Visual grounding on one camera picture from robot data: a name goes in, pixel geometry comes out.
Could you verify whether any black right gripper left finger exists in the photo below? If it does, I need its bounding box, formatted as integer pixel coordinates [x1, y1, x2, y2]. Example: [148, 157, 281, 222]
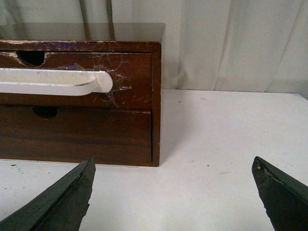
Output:
[0, 157, 95, 231]

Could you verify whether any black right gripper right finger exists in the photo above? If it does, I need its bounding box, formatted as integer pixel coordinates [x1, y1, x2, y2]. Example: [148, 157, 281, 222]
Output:
[252, 156, 308, 231]

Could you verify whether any white drawer handle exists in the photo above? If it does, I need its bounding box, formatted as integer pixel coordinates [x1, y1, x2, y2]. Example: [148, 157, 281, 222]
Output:
[0, 68, 113, 96]

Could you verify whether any wooden drawer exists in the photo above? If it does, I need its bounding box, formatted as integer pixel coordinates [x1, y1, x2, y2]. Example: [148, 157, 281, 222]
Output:
[0, 52, 152, 109]
[0, 106, 152, 165]

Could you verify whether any brown wooden drawer cabinet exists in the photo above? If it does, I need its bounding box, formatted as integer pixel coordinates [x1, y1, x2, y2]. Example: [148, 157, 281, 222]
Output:
[0, 23, 165, 167]

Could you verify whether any white curtain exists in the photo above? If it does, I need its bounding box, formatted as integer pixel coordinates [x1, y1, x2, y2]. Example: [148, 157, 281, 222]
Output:
[0, 0, 308, 97]

